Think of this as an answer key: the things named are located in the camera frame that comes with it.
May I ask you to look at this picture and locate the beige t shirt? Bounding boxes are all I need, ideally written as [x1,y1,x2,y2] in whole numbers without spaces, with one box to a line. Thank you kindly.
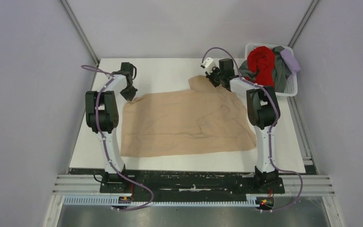
[121,76,256,157]

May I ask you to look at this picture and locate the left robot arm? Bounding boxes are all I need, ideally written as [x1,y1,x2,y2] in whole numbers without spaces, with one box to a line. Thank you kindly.
[81,62,138,193]

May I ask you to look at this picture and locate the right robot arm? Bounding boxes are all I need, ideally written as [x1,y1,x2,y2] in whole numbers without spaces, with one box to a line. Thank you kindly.
[200,58,281,193]

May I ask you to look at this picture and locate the red t shirt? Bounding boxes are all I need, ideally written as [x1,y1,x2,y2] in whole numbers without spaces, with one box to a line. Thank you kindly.
[247,46,275,87]

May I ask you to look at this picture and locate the grey t shirt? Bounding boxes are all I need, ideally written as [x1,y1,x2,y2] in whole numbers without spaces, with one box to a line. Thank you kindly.
[239,46,291,92]

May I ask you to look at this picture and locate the white plastic laundry basket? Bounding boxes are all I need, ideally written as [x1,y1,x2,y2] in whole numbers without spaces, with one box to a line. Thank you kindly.
[245,43,298,97]

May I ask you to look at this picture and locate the lilac t shirt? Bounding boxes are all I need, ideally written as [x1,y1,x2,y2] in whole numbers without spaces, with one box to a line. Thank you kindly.
[280,49,301,75]

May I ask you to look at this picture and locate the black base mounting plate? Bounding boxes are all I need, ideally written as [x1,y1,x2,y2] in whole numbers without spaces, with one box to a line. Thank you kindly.
[100,170,285,202]

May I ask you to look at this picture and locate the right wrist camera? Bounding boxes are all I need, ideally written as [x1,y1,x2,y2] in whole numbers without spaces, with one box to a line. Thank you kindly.
[200,58,217,76]

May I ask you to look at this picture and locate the left corner wall profile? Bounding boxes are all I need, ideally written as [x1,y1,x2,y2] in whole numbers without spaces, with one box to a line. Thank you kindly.
[59,0,100,66]

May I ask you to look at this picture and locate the corner wall profile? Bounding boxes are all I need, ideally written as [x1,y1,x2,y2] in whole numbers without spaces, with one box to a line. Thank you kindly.
[59,0,100,66]
[288,0,321,48]

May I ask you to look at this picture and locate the right corner wall profile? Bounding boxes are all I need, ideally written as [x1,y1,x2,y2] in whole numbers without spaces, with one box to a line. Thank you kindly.
[288,0,321,48]

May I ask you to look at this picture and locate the white slotted cable duct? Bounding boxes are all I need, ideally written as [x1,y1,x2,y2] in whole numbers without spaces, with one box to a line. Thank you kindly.
[63,195,270,208]

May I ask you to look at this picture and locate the aluminium frame rail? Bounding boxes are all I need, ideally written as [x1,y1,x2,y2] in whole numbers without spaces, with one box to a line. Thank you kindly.
[53,175,336,197]

